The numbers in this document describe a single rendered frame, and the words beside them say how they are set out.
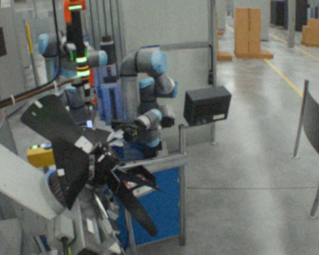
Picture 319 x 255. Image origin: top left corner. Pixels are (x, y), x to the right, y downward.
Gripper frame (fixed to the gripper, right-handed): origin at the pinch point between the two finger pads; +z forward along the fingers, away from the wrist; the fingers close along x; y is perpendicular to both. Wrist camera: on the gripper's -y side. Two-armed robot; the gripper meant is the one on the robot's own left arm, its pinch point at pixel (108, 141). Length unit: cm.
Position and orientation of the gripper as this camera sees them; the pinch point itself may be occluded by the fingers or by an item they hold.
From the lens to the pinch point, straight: 129.0
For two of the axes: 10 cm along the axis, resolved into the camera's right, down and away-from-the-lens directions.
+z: -5.9, 3.9, -7.1
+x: -0.2, 8.7, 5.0
